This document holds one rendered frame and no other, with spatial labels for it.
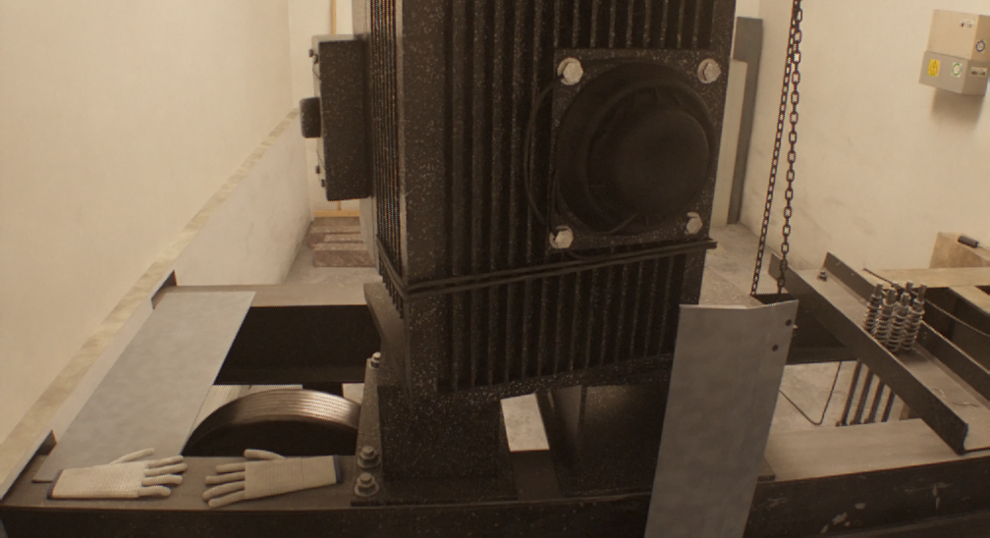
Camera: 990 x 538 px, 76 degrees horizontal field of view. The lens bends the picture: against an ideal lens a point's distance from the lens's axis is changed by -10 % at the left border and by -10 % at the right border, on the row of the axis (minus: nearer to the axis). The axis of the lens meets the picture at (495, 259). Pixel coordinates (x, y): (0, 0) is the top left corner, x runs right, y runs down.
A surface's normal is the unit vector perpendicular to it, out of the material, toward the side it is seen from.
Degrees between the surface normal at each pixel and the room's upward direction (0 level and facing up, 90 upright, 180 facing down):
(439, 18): 90
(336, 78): 90
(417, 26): 90
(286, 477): 0
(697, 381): 90
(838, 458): 0
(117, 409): 0
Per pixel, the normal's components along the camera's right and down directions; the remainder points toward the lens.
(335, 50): 0.33, 0.37
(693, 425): -0.02, 0.38
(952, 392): 0.02, -0.92
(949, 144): -0.99, 0.02
